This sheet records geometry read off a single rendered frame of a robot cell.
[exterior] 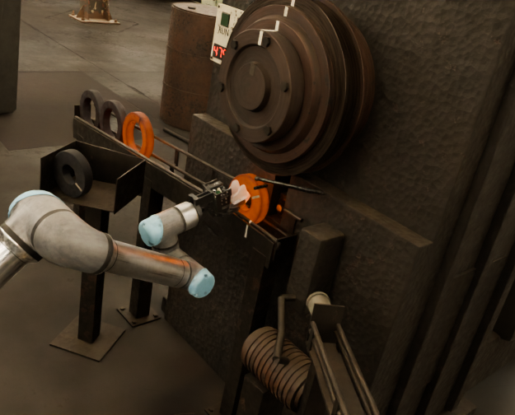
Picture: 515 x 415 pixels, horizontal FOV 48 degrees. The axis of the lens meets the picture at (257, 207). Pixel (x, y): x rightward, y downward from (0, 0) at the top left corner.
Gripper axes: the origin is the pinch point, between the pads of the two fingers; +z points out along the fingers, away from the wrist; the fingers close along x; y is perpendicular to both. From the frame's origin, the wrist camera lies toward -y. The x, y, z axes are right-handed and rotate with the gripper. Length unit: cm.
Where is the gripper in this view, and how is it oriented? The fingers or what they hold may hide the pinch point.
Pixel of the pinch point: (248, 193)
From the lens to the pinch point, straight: 173.0
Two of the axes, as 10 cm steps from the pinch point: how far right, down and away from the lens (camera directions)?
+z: 7.7, -3.7, 5.1
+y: -0.2, -8.2, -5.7
